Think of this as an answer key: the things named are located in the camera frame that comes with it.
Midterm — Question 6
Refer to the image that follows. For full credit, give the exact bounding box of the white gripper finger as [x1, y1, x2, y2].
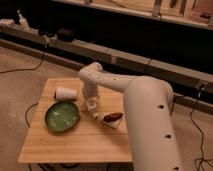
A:
[90, 103, 98, 112]
[82, 100, 87, 109]

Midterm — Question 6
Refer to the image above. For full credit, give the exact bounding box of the white plastic bottle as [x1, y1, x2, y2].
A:
[86, 103, 98, 118]

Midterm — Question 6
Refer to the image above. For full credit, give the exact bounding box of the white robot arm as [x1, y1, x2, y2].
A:
[79, 62, 184, 171]

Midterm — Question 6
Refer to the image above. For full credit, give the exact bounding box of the white spray bottle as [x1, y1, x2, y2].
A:
[17, 11, 30, 31]

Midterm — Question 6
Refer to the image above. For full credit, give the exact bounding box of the brown sausage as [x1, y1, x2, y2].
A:
[104, 113, 123, 122]

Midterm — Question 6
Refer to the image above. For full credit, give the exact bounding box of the white napkin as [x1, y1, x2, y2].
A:
[100, 114, 123, 129]

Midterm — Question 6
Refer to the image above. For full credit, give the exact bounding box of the green plate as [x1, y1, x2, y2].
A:
[45, 101, 80, 132]

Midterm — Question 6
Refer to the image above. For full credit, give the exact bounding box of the white paper cup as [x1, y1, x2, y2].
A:
[54, 87, 78, 100]

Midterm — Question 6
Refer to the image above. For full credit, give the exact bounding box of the wooden table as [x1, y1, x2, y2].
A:
[18, 78, 132, 163]

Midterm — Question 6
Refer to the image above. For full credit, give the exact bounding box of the black device on ledge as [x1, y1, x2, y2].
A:
[56, 28, 76, 42]

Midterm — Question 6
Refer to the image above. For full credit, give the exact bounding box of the black cable left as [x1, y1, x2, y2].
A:
[0, 44, 47, 76]

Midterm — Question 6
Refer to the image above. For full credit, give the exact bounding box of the black cable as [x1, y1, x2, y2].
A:
[0, 44, 47, 76]
[189, 87, 213, 171]

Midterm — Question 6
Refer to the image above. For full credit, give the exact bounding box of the black cable right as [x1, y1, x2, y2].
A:
[189, 87, 213, 171]

